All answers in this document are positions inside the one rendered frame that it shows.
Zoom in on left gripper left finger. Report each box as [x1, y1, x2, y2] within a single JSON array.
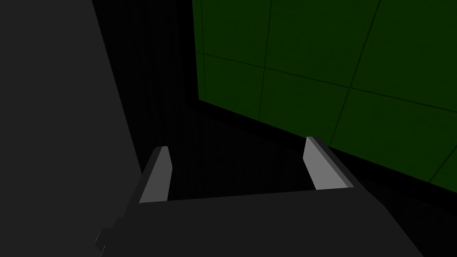
[[129, 145, 174, 204]]

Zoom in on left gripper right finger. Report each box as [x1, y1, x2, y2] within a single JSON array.
[[303, 136, 365, 191]]

